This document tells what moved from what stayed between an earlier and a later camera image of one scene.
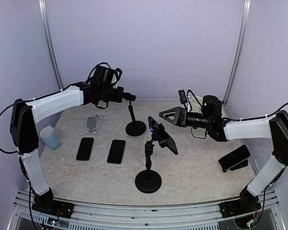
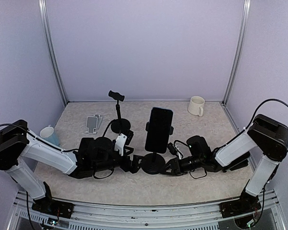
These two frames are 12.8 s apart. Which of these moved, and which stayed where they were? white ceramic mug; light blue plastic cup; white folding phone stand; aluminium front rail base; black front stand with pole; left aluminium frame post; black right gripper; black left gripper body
Moved: black front stand with pole; black right gripper; black left gripper body
Stayed: white folding phone stand; white ceramic mug; left aluminium frame post; aluminium front rail base; light blue plastic cup
